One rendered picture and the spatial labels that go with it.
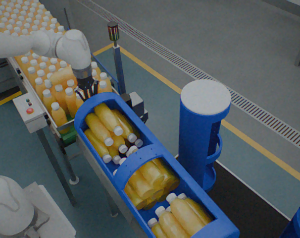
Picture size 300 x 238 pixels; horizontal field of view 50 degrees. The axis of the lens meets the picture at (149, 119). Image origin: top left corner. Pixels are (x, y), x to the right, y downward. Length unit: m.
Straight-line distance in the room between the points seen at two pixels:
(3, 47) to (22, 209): 0.58
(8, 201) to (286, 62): 3.29
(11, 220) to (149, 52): 2.92
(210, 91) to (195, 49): 2.09
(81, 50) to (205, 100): 0.76
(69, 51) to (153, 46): 2.64
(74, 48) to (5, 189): 0.60
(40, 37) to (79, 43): 0.17
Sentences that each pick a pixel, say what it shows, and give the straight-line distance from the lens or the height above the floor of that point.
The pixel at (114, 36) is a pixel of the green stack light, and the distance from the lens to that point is 2.02.
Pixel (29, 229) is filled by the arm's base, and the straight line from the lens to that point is 1.38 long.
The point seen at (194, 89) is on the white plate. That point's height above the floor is 1.04.
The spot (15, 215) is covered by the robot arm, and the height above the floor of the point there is 1.24.
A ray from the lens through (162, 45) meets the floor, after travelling 3.96.
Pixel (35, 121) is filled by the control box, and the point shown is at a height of 1.06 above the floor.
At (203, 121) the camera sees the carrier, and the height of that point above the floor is 0.98.
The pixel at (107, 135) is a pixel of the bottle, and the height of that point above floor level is 1.13.
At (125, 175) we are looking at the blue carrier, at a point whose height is 1.19.
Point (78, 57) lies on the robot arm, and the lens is 1.38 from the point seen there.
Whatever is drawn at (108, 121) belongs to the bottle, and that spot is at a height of 1.18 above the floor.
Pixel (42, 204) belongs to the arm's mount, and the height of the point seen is 1.07.
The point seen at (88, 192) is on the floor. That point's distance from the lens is 2.69.
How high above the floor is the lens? 2.29
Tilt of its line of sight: 48 degrees down
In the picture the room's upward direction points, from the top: 4 degrees counter-clockwise
